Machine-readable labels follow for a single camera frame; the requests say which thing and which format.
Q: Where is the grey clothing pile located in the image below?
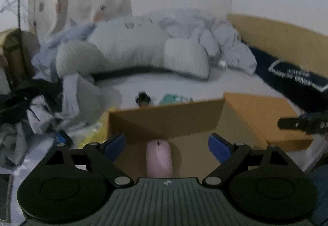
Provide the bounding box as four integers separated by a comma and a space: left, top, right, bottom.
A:
0, 71, 122, 168

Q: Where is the grey crumpled blanket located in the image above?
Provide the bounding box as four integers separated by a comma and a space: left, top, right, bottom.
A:
147, 9, 257, 75

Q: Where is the black printed garment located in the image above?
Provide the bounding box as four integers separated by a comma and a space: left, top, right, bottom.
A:
250, 47, 327, 113

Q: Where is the wooden headboard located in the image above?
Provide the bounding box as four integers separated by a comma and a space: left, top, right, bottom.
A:
227, 14, 327, 77

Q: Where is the open brown cardboard box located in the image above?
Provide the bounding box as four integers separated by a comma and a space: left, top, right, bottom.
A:
109, 93, 312, 179

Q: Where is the large grey plush pillow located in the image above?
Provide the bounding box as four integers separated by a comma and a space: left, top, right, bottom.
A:
56, 16, 210, 80

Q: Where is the green card package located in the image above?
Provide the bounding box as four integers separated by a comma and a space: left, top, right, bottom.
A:
159, 94, 194, 105

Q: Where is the pink computer mouse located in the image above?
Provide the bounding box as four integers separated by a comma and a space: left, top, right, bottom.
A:
146, 139, 173, 178

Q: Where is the small black tube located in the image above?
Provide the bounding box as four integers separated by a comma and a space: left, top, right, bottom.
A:
135, 91, 151, 107

